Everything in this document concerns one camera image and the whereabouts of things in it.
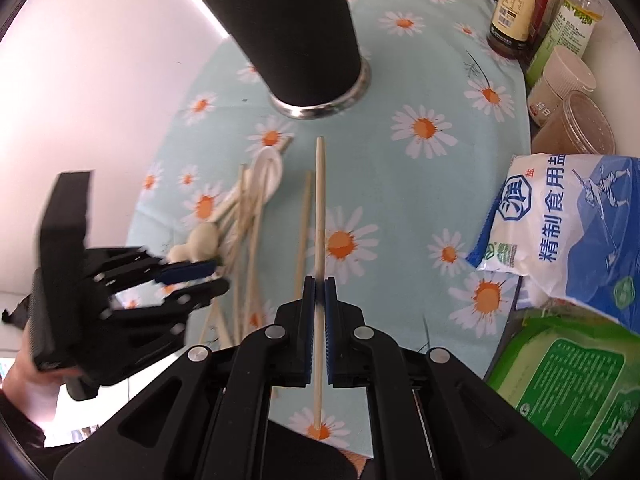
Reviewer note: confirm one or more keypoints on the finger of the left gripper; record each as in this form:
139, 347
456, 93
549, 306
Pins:
196, 296
186, 271

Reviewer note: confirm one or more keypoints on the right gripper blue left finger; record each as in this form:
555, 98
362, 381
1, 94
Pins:
305, 329

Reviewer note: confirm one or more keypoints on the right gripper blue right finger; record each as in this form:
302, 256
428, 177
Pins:
334, 334

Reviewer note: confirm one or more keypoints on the cream spoon long handle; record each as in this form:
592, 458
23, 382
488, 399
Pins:
202, 244

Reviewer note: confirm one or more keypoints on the bamboo chopstick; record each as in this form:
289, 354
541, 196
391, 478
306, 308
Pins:
257, 203
303, 232
319, 278

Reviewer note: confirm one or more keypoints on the person's left hand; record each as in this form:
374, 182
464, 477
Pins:
33, 392

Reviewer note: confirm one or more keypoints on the bamboo chopstick crossing pile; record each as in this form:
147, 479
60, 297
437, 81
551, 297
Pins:
215, 327

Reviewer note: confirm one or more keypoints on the white ceramic spoon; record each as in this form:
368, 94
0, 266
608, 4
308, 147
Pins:
265, 174

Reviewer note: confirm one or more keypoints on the bamboo chopstick in pile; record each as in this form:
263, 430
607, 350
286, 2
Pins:
257, 203

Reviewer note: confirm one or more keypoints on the daisy print tablecloth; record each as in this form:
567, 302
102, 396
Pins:
411, 171

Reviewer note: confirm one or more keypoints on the green sugar bag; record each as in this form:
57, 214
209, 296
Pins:
576, 380

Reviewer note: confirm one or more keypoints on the blue white salt bag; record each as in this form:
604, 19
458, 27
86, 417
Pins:
570, 225

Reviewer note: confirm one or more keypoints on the black cylindrical utensil holder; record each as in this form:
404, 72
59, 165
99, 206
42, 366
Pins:
305, 51

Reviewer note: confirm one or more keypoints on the plastic lidded container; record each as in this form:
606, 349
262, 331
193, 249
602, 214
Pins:
577, 126

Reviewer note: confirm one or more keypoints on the dark soy sauce bottle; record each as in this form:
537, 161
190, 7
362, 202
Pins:
509, 27

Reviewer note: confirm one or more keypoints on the clear oil bottle green label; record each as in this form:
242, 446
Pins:
572, 27

